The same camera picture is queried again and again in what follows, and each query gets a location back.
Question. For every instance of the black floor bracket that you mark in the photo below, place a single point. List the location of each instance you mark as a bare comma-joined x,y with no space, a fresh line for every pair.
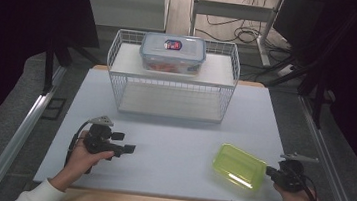
54,108

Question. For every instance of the clear container with blue lid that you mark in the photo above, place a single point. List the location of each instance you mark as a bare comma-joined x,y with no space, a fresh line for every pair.
173,54

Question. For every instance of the black stand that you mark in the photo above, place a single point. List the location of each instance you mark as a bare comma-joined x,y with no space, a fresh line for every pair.
48,73

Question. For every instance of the aluminium rail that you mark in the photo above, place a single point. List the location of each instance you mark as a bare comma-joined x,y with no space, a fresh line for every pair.
18,137
329,146

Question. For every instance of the person's left hand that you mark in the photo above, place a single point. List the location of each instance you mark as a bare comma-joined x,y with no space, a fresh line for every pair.
81,162

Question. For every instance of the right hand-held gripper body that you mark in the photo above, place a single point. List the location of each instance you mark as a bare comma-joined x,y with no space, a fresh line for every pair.
290,177

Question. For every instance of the green plastic container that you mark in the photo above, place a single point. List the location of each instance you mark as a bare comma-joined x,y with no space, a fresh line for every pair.
238,165

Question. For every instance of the white power strip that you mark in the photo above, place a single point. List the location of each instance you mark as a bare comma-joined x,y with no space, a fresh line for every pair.
285,70

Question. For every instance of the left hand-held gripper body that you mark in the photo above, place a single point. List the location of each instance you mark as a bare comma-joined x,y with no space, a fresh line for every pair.
98,142

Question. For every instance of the white cabinet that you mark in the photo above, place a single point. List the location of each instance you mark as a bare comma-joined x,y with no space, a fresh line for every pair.
126,4

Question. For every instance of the white metal desk frame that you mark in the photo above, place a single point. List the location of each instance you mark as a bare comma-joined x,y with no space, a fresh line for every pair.
232,10

